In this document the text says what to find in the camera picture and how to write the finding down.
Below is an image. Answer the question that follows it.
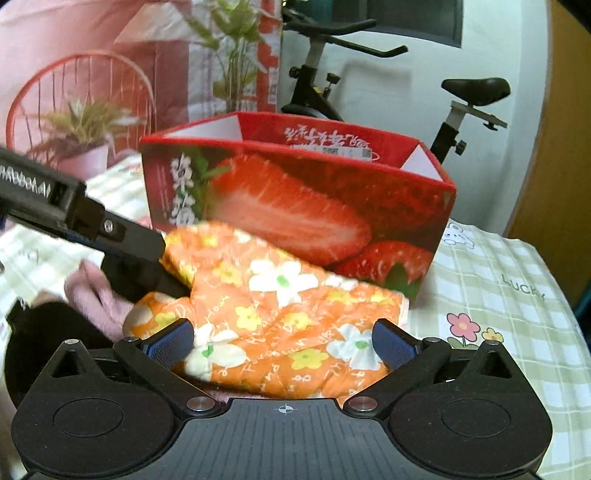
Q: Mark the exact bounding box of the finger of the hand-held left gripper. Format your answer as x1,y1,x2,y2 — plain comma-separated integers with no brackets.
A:
95,210,167,265
102,255,192,304

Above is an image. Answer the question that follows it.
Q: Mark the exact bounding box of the red strawberry print box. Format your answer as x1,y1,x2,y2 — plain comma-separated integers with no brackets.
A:
140,111,457,308

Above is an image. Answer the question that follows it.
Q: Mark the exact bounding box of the pink printed wall backdrop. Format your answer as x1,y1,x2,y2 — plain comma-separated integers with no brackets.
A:
0,0,283,232

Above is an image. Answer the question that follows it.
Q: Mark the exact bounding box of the orange floral cloth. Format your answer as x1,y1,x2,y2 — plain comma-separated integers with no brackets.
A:
122,220,411,409

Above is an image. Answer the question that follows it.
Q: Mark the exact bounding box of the green checked bed sheet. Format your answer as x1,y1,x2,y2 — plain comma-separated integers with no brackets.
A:
0,154,591,480

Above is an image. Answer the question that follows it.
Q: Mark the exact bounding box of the black exercise bike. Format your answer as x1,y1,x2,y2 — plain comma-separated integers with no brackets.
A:
279,7,512,167

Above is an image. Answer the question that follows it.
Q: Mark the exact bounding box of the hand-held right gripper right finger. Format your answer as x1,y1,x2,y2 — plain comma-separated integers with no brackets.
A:
342,318,529,419

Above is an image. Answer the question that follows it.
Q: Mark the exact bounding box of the black glove with grey fingertips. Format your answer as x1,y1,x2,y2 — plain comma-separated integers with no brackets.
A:
4,299,116,408

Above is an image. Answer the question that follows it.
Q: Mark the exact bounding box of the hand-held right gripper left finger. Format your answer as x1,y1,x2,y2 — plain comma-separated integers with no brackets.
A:
45,318,220,419

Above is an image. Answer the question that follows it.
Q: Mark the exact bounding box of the dark window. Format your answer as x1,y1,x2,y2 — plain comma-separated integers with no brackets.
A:
330,0,465,49

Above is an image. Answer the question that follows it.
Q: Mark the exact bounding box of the brown wooden door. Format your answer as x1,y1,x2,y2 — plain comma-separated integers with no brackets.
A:
505,88,591,319

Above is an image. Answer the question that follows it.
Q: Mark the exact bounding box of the pink knitted scarf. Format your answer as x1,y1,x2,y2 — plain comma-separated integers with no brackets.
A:
64,261,234,409

